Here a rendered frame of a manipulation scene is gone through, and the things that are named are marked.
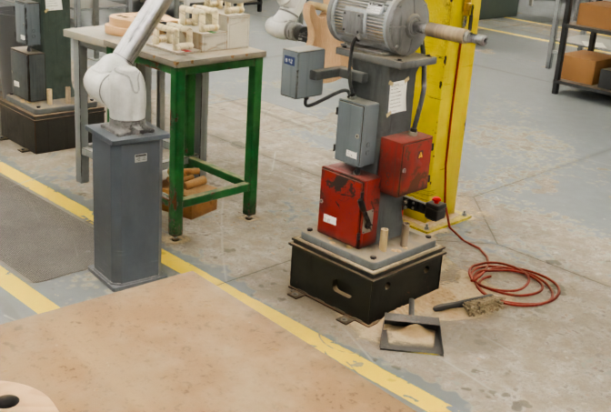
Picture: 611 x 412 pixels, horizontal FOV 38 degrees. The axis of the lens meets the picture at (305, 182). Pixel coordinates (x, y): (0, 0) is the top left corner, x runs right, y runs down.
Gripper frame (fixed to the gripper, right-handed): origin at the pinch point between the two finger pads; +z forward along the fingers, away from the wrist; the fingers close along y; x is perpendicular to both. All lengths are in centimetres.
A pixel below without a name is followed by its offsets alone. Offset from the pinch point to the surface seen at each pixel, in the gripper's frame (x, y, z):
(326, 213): -59, 45, 38
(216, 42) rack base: -9, 16, -65
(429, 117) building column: -59, -66, 6
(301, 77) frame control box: 1, 45, 27
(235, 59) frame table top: -16, 15, -52
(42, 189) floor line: -97, 80, -158
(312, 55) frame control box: 8.3, 37.5, 26.7
